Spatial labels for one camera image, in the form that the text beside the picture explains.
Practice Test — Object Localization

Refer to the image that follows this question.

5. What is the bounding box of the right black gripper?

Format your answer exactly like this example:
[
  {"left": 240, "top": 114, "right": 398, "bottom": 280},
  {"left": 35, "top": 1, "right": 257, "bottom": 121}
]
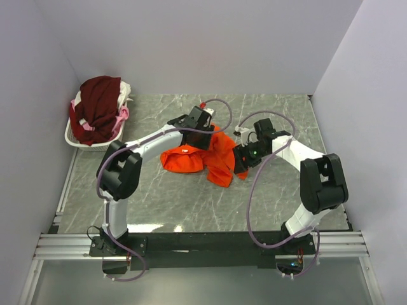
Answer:
[{"left": 232, "top": 140, "right": 270, "bottom": 175}]

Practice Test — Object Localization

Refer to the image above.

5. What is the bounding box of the orange t-shirt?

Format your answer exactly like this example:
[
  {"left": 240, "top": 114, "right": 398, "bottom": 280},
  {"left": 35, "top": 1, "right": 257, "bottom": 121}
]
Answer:
[{"left": 160, "top": 132, "right": 236, "bottom": 187}]

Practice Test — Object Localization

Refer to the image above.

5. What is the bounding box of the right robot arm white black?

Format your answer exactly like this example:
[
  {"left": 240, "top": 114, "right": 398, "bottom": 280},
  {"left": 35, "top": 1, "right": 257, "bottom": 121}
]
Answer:
[{"left": 233, "top": 119, "right": 348, "bottom": 254}]

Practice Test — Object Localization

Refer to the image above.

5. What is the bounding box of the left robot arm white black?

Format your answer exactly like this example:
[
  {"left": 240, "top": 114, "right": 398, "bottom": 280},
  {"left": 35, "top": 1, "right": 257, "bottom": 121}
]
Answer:
[{"left": 93, "top": 105, "right": 215, "bottom": 255}]

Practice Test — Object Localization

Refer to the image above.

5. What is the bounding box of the pink garment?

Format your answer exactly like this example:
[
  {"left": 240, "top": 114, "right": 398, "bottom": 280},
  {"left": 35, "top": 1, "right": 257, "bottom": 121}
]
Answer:
[{"left": 71, "top": 105, "right": 129, "bottom": 135}]

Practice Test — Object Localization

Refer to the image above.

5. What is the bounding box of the white garment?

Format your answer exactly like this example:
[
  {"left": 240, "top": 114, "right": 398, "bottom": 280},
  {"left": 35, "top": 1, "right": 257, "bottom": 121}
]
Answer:
[{"left": 71, "top": 81, "right": 131, "bottom": 109}]

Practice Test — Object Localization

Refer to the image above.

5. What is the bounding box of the dark red t-shirt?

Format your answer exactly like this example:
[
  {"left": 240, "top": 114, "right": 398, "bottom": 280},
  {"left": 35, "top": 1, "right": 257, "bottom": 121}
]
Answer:
[{"left": 69, "top": 76, "right": 121, "bottom": 146}]

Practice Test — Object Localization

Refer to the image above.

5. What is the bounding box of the white laundry basket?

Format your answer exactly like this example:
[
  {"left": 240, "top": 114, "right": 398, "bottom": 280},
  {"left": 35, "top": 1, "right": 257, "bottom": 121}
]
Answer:
[{"left": 64, "top": 101, "right": 128, "bottom": 153}]

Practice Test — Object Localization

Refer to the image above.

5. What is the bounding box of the black base beam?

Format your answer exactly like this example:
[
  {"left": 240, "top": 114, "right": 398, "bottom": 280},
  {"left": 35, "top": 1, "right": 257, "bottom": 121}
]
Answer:
[{"left": 89, "top": 232, "right": 315, "bottom": 274}]

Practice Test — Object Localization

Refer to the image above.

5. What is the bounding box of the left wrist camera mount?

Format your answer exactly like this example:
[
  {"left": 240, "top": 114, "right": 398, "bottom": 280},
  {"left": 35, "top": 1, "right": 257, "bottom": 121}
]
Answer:
[{"left": 199, "top": 102, "right": 216, "bottom": 117}]

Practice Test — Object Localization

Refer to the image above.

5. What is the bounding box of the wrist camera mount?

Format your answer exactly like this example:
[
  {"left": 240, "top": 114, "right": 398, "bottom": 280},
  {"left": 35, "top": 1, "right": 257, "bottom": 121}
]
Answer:
[
  {"left": 199, "top": 102, "right": 216, "bottom": 117},
  {"left": 233, "top": 126, "right": 257, "bottom": 147}
]

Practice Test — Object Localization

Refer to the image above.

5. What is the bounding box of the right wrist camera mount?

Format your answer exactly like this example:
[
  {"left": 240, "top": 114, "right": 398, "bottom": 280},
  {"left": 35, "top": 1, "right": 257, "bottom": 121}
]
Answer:
[{"left": 233, "top": 126, "right": 257, "bottom": 147}]

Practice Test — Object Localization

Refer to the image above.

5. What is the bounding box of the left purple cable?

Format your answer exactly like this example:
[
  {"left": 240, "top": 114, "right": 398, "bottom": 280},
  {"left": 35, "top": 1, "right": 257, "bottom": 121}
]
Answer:
[{"left": 95, "top": 98, "right": 233, "bottom": 283}]

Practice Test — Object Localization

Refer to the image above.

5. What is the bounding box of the purple cable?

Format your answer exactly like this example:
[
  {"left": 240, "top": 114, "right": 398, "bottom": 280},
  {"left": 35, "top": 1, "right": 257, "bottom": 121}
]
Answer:
[
  {"left": 95, "top": 98, "right": 233, "bottom": 283},
  {"left": 237, "top": 111, "right": 321, "bottom": 280}
]

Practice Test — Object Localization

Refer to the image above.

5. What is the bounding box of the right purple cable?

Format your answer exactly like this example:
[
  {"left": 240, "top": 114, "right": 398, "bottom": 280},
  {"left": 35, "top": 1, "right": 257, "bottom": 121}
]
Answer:
[{"left": 237, "top": 111, "right": 321, "bottom": 280}]

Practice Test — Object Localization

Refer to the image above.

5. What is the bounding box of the aluminium rail frame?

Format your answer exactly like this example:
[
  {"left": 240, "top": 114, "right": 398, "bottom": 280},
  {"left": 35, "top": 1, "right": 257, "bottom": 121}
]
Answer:
[{"left": 34, "top": 151, "right": 383, "bottom": 304}]

